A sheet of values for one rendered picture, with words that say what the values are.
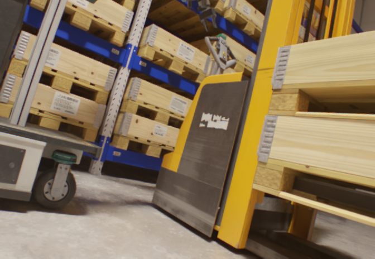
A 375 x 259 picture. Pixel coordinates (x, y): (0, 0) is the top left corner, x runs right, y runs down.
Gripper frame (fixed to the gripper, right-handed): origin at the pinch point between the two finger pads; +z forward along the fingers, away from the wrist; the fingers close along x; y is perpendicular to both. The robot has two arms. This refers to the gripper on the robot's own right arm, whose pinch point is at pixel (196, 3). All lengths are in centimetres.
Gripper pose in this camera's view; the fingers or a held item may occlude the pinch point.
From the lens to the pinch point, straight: 180.0
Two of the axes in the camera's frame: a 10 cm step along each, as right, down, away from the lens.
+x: 6.5, 2.0, -7.3
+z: -0.3, 9.7, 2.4
